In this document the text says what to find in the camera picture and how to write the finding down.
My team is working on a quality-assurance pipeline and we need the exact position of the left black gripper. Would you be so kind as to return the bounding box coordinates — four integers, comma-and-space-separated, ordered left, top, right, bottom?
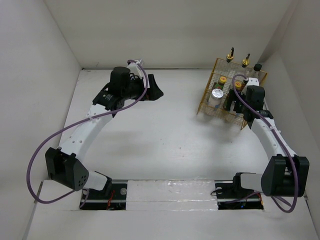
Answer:
122, 74, 163, 102

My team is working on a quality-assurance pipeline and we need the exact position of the yellow cap sauce bottle front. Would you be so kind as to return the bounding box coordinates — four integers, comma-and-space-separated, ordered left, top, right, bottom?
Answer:
222, 80, 243, 111

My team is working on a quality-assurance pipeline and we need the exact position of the yellow cap sauce bottle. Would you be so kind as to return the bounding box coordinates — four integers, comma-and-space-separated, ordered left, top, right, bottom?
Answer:
222, 80, 243, 111
212, 76, 227, 90

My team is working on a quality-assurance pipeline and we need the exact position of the silver lid shaker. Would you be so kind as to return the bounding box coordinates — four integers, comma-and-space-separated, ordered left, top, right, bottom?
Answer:
208, 88, 224, 109

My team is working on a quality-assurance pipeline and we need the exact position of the clear liquid glass bottle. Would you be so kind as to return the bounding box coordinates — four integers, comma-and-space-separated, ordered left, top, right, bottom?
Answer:
230, 53, 251, 81

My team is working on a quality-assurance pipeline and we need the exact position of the dark sauce glass bottle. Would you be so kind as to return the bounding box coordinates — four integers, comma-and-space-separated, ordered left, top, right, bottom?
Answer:
221, 47, 235, 80

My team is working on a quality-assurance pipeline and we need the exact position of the red label soy sauce bottle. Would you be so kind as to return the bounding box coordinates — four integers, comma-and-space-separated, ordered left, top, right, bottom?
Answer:
249, 63, 262, 79

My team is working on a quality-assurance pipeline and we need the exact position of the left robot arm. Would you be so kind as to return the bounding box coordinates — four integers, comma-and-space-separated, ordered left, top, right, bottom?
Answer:
45, 63, 164, 199

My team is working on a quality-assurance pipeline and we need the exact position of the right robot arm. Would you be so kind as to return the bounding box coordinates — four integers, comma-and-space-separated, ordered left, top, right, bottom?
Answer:
231, 85, 310, 198

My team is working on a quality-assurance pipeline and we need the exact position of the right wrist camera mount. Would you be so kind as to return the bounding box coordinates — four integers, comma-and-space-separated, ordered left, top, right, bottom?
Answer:
241, 77, 260, 95

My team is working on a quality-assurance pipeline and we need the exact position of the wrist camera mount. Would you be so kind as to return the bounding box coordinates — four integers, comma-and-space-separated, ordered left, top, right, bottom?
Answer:
127, 59, 144, 77
241, 77, 260, 95

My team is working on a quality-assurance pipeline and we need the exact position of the yellow wire rack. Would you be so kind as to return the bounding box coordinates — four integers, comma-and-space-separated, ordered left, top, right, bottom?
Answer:
197, 58, 268, 129

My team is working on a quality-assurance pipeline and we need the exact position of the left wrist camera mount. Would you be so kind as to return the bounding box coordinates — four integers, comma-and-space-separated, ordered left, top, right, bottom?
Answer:
127, 59, 144, 77

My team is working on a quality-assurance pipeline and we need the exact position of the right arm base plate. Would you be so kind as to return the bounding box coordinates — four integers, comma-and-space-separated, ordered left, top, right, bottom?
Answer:
211, 180, 264, 210

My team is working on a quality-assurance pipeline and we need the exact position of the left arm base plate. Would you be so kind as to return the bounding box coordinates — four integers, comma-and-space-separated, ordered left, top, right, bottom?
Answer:
79, 181, 128, 211

